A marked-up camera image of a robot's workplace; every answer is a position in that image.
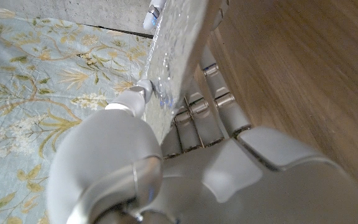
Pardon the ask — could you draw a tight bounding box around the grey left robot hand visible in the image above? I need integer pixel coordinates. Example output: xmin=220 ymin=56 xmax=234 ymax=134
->
xmin=46 ymin=45 xmax=358 ymax=224

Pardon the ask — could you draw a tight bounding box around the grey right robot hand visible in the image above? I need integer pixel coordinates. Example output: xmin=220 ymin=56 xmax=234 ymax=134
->
xmin=142 ymin=0 xmax=167 ymax=31

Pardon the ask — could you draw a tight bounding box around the crinkled aluminum foil sheet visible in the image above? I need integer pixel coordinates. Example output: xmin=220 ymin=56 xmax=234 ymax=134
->
xmin=143 ymin=0 xmax=230 ymax=146

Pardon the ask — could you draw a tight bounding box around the black backdrop pole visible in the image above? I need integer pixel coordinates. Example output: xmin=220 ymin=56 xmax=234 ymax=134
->
xmin=81 ymin=22 xmax=154 ymax=40

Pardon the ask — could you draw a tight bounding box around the floral printed backdrop cloth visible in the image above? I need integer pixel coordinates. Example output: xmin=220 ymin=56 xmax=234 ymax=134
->
xmin=0 ymin=4 xmax=155 ymax=224

